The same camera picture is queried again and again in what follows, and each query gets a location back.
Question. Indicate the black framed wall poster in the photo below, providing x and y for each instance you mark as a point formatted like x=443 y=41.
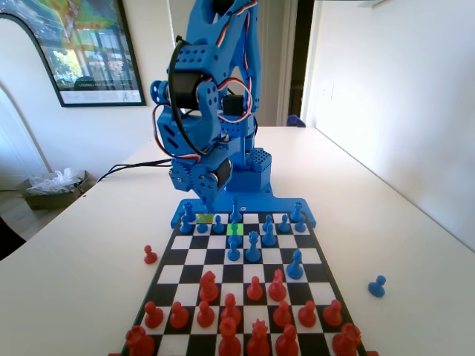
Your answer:
x=92 y=55

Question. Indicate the white light switch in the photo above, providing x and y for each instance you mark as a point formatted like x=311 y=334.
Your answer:
x=329 y=92

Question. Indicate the blue chair back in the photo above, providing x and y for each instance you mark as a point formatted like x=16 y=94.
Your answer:
x=295 y=120

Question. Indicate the red plastic chess rook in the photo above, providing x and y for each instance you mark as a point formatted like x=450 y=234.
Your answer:
x=140 y=341
x=347 y=339

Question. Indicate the black and white chessboard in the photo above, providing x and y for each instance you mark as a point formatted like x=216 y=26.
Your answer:
x=185 y=276

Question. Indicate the red plastic chess bishop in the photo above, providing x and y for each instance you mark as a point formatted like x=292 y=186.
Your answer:
x=231 y=308
x=287 y=341

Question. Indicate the blue chess queen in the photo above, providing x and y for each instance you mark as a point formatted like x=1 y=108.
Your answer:
x=253 y=248

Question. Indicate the blue printed robot arm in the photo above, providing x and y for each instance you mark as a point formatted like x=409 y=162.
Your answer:
x=245 y=181

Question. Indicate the red plastic chess queen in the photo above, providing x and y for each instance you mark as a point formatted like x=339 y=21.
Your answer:
x=258 y=341

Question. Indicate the blue printed base plate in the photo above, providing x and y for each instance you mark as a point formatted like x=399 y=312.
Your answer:
x=274 y=205

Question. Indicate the white door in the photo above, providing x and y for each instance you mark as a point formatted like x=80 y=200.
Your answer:
x=282 y=55

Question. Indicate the black chair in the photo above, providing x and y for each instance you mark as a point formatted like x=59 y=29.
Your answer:
x=9 y=237

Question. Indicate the clear crumpled plastic wrap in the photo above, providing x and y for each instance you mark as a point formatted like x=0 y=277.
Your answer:
x=55 y=181

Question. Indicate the red plastic chess knight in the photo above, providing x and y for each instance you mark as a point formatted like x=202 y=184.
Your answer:
x=209 y=287
x=277 y=286

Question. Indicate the brown cardboard box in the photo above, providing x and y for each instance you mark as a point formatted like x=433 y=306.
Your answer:
x=44 y=202

